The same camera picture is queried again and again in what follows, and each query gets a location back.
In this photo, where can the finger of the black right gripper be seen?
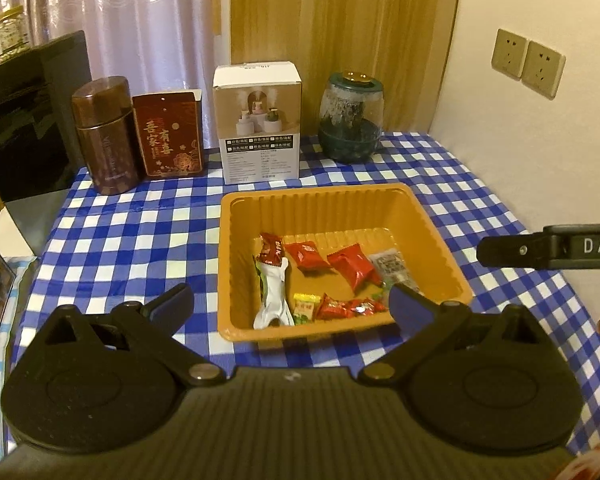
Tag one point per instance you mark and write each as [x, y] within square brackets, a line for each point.
[515, 251]

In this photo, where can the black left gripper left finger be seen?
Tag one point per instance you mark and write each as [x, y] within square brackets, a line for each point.
[132, 345]

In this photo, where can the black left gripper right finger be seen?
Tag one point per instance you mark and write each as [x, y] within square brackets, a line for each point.
[431, 329]

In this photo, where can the grey snack packet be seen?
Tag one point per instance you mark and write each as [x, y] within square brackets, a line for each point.
[392, 269]

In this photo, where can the large red candy packet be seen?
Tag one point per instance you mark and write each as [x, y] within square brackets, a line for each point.
[353, 265]

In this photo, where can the red orange candy packet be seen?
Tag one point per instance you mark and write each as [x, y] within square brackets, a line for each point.
[333, 309]

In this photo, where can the yellow green candy packet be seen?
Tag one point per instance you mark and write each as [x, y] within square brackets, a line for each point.
[304, 308]

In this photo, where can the green candy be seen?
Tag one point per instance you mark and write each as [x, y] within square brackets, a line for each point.
[261, 278]

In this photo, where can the white snack wrapper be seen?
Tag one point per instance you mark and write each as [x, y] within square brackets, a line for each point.
[274, 309]

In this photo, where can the small red candy packet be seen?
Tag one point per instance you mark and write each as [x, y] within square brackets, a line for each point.
[307, 257]

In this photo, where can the brown candy packet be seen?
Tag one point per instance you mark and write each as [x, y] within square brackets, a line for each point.
[272, 249]

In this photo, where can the blue white checkered tablecloth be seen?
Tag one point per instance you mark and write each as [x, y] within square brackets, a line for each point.
[134, 246]

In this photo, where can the orange plastic tray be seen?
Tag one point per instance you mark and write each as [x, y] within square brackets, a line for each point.
[376, 216]

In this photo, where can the green glass terrarium jar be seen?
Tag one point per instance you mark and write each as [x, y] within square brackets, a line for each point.
[351, 117]

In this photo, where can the dark red gift box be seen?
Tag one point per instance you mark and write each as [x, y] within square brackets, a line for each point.
[169, 131]

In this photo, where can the black appliance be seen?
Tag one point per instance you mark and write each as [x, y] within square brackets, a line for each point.
[39, 149]

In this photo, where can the brown cylindrical tin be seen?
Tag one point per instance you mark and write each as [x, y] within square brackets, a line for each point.
[103, 114]

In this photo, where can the white product box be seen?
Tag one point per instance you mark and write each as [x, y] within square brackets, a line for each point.
[257, 110]

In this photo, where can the white curtain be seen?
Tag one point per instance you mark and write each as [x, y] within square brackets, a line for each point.
[157, 45]

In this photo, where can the glass jar with label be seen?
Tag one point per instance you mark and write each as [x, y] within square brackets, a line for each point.
[14, 33]

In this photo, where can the right wall socket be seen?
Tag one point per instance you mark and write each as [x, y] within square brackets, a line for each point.
[542, 70]

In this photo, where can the wall socket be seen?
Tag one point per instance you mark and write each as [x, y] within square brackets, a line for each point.
[509, 53]
[542, 70]

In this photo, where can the left wall socket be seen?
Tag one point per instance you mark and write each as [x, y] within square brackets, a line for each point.
[509, 53]

